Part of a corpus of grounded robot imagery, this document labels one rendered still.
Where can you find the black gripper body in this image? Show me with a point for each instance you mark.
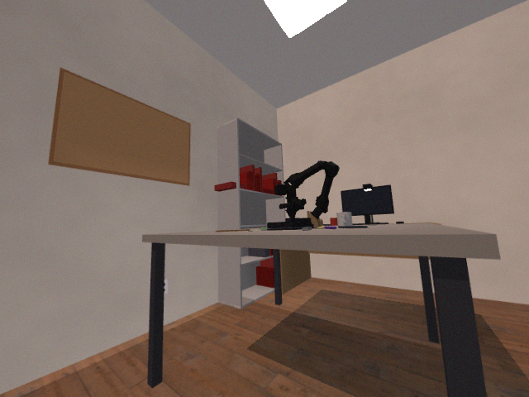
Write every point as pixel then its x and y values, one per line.
pixel 289 204

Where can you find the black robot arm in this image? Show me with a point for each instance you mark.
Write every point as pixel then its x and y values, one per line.
pixel 322 202

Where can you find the grey mug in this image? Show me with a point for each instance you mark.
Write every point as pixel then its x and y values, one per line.
pixel 344 219

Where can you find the black desk phone casing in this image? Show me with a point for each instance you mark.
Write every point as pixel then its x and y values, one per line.
pixel 288 225

